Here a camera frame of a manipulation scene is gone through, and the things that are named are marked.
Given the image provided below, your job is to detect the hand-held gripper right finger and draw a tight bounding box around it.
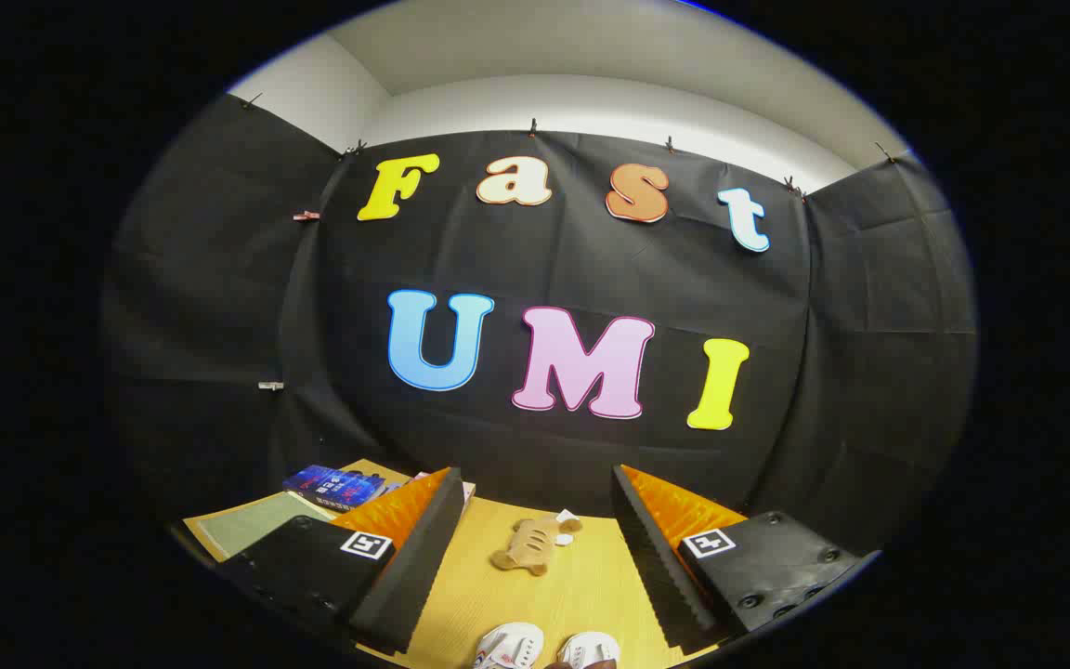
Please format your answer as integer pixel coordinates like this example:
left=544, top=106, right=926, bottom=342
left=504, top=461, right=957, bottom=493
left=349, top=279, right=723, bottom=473
left=610, top=464, right=882, bottom=654

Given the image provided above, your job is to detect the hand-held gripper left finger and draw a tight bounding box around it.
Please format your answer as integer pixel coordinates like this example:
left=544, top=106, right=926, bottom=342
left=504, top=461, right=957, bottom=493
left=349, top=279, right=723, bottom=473
left=217, top=466, right=467, bottom=655

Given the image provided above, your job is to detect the white canvas shoe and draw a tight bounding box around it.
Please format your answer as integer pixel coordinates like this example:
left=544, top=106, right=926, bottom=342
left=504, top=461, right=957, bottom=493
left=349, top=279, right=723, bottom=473
left=558, top=632, right=621, bottom=669
left=473, top=623, right=545, bottom=669

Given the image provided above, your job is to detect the pink cover book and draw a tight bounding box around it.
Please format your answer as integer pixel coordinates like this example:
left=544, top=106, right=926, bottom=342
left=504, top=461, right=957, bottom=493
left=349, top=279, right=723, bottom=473
left=412, top=470, right=477, bottom=510

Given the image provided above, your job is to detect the dark blue book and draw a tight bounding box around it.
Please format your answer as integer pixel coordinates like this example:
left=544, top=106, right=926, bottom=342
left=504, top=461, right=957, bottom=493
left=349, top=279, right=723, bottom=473
left=282, top=465, right=389, bottom=514

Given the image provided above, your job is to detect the brown plush toy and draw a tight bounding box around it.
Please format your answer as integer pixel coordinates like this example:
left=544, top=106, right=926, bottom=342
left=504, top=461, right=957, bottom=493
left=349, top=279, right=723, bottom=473
left=489, top=509, right=582, bottom=577

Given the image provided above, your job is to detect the black backdrop cloth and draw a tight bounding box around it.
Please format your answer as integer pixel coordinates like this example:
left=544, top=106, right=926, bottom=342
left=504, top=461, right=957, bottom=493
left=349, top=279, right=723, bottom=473
left=100, top=93, right=980, bottom=558

